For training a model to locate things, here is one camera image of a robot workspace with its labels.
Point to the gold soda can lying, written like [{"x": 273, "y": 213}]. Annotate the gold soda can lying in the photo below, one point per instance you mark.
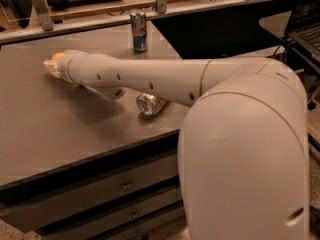
[{"x": 150, "y": 105}]

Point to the blue silver redbull can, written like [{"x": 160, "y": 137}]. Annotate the blue silver redbull can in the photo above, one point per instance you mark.
[{"x": 139, "y": 31}]

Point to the grey drawer cabinet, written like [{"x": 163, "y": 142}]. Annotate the grey drawer cabinet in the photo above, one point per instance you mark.
[{"x": 74, "y": 165}]

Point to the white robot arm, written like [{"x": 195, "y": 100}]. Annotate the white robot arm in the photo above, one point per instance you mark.
[{"x": 243, "y": 156}]

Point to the metal railing frame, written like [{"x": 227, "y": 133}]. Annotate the metal railing frame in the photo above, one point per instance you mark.
[{"x": 46, "y": 21}]

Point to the orange fruit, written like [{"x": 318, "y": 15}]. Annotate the orange fruit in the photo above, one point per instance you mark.
[{"x": 57, "y": 56}]

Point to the black laptop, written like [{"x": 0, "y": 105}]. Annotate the black laptop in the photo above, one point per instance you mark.
[{"x": 304, "y": 26}]

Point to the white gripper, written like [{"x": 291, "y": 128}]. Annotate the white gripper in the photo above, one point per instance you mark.
[{"x": 62, "y": 67}]

